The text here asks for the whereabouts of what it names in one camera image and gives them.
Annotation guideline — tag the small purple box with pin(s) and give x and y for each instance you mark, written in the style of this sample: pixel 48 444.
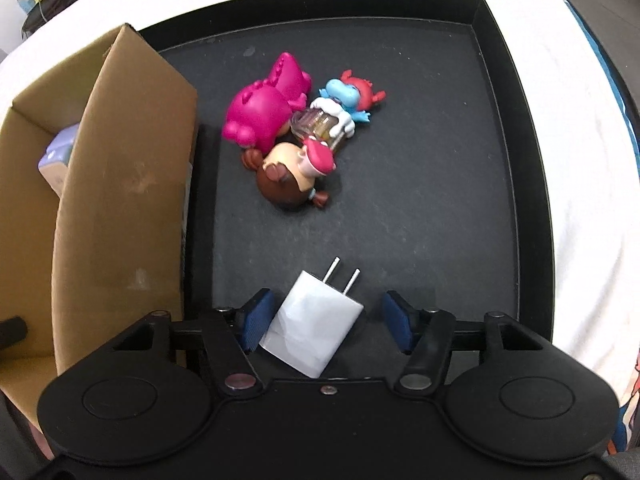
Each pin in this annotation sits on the small purple box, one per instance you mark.
pixel 57 160

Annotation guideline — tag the person's right leg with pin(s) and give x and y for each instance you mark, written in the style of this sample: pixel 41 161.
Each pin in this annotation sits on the person's right leg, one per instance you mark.
pixel 622 466

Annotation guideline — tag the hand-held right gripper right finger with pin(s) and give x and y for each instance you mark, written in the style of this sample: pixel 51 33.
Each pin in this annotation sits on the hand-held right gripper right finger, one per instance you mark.
pixel 400 320

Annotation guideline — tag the blue and red toy figure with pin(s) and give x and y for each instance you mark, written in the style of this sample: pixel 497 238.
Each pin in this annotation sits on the blue and red toy figure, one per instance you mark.
pixel 345 92

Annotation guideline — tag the brown cardboard box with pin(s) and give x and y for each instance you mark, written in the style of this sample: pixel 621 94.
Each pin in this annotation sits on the brown cardboard box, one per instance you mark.
pixel 125 210

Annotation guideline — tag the white charger plug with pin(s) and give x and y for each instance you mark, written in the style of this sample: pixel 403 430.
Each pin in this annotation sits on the white charger plug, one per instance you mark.
pixel 310 325

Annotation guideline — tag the blue cartoon bedsheet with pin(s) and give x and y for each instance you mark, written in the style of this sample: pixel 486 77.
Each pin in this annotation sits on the blue cartoon bedsheet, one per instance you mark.
pixel 625 95

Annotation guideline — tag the black bag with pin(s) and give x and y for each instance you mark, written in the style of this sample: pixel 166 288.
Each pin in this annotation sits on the black bag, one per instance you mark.
pixel 40 20

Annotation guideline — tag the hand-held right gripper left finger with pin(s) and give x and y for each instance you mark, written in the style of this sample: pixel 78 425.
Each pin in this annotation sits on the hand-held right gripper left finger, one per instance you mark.
pixel 255 320

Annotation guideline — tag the pink dinosaur suit figure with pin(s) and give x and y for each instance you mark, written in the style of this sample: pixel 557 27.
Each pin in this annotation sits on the pink dinosaur suit figure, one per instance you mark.
pixel 260 110

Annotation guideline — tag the black tray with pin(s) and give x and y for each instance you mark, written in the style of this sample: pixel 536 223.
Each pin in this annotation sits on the black tray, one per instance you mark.
pixel 425 210

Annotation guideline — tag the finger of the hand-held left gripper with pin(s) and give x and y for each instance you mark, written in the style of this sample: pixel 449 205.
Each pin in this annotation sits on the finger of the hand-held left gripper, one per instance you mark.
pixel 11 331

